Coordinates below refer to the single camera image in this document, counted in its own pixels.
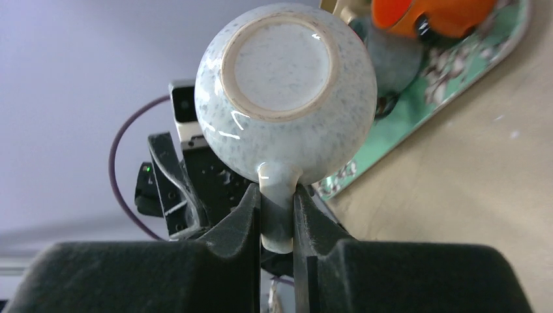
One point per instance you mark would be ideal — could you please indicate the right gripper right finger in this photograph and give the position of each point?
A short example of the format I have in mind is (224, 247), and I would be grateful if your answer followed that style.
(335, 272)

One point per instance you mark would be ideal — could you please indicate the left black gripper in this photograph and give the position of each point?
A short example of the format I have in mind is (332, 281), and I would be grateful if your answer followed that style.
(195, 188)

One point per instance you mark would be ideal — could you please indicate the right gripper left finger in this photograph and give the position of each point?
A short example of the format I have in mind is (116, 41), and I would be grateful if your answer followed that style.
(218, 272)

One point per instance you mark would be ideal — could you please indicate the white-grey mug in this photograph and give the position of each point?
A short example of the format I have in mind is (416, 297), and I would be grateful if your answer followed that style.
(285, 95)

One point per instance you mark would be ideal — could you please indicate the grey-blue mug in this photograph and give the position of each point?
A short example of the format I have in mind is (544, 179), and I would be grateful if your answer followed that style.
(396, 61)

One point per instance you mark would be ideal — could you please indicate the orange mug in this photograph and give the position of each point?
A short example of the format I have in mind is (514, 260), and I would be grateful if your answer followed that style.
(428, 20)

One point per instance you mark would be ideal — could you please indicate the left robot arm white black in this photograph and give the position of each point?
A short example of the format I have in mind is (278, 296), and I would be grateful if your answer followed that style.
(146, 196)

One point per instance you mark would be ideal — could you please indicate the green floral tray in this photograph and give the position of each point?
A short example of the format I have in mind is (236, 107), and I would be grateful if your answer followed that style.
(445, 75)

